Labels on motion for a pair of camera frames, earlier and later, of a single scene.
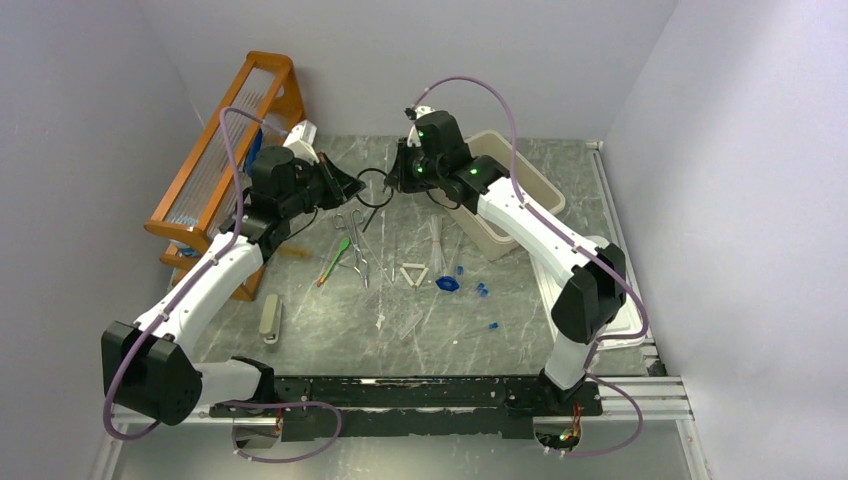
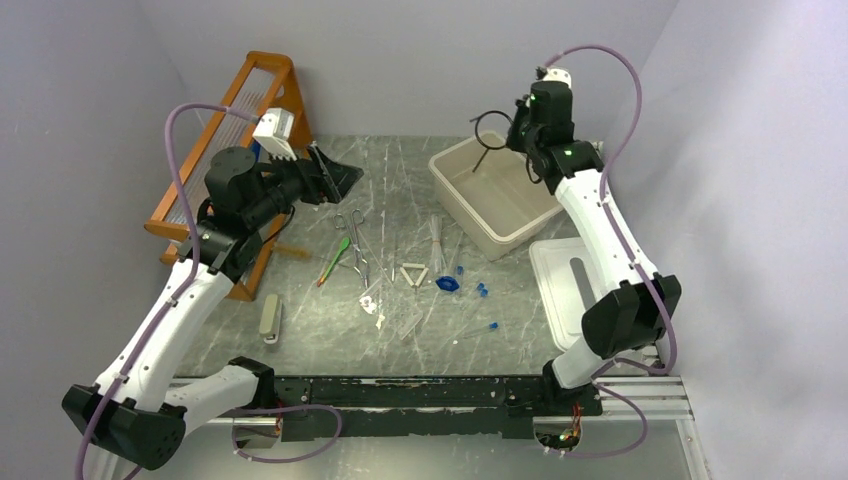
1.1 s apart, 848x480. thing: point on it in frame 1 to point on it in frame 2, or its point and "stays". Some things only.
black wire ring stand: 370,205 to 518,131
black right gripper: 399,177 to 520,112
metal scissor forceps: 357,219 stays
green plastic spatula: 344,245 stays
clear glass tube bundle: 437,260 stays
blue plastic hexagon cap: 447,283 stays
